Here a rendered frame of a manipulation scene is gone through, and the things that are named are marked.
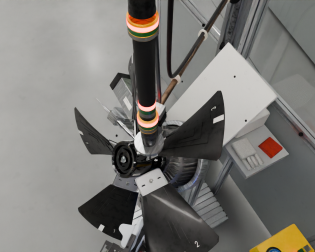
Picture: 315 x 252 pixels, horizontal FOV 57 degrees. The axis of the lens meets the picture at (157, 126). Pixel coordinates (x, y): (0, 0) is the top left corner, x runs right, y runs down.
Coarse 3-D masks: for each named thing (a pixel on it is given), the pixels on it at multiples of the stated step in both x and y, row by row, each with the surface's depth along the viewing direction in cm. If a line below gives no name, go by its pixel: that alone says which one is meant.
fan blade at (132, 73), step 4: (132, 56) 98; (132, 60) 98; (128, 64) 106; (132, 64) 98; (128, 68) 108; (132, 68) 97; (132, 72) 96; (132, 76) 96; (132, 80) 95; (132, 84) 96; (132, 88) 95; (132, 92) 95; (132, 96) 95; (132, 100) 95; (132, 104) 98; (132, 112) 94; (136, 112) 102; (132, 116) 95; (136, 116) 101
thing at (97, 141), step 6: (78, 114) 111; (78, 120) 114; (84, 120) 109; (78, 126) 117; (84, 126) 111; (90, 126) 107; (84, 132) 115; (90, 132) 110; (96, 132) 105; (84, 138) 119; (90, 138) 114; (96, 138) 109; (102, 138) 104; (84, 144) 123; (90, 144) 118; (96, 144) 114; (102, 144) 109; (108, 144) 103; (90, 150) 122; (96, 150) 119; (102, 150) 115; (108, 150) 110
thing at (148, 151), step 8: (160, 104) 64; (160, 112) 63; (160, 120) 64; (160, 128) 68; (136, 136) 70; (160, 136) 70; (136, 144) 68; (160, 144) 68; (144, 152) 67; (152, 152) 67
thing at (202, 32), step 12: (168, 0) 45; (228, 0) 83; (168, 12) 47; (216, 12) 78; (168, 24) 49; (168, 36) 51; (168, 48) 54; (192, 48) 71; (168, 60) 57; (168, 72) 60
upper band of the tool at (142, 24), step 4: (156, 12) 39; (128, 16) 40; (152, 16) 41; (156, 16) 38; (128, 20) 38; (132, 20) 41; (136, 20) 42; (148, 20) 42; (152, 20) 41; (156, 20) 38; (132, 24) 38; (136, 24) 38; (140, 24) 38; (144, 24) 38; (148, 24) 38; (152, 24) 38; (140, 32) 38; (144, 32) 38; (136, 36) 39; (148, 36) 39
